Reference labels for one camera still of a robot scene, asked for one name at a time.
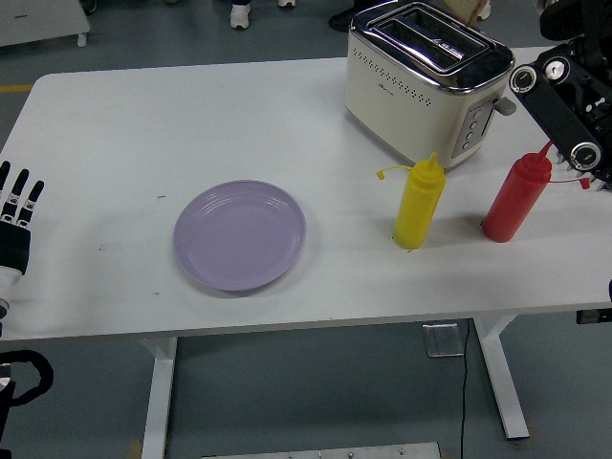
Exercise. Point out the small silver floor plate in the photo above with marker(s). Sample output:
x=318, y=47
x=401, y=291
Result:
x=442, y=339

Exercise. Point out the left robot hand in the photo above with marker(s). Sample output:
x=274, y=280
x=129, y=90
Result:
x=14, y=244

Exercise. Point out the white sneaker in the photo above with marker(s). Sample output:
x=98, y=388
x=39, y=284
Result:
x=287, y=2
x=485, y=10
x=240, y=15

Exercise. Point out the purple round plate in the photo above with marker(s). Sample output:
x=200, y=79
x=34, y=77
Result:
x=239, y=234

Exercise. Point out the bread slice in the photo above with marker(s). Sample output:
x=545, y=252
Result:
x=464, y=9

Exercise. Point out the white table leg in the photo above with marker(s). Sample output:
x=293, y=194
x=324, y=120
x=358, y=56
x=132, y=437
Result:
x=502, y=378
x=160, y=392

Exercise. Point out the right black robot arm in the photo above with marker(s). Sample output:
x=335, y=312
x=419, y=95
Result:
x=554, y=110

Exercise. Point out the yellow squeeze bottle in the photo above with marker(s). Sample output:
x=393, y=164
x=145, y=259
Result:
x=416, y=210

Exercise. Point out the black shoe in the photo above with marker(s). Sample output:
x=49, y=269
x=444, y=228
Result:
x=340, y=21

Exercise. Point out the white low platform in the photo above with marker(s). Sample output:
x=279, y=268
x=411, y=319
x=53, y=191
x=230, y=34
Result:
x=38, y=19

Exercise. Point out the red squeeze bottle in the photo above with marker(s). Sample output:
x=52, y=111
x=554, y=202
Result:
x=511, y=205

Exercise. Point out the black table control panel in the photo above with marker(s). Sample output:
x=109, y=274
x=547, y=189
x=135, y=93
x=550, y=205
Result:
x=593, y=317

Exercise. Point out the cream and chrome toaster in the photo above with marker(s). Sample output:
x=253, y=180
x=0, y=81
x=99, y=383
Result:
x=406, y=105

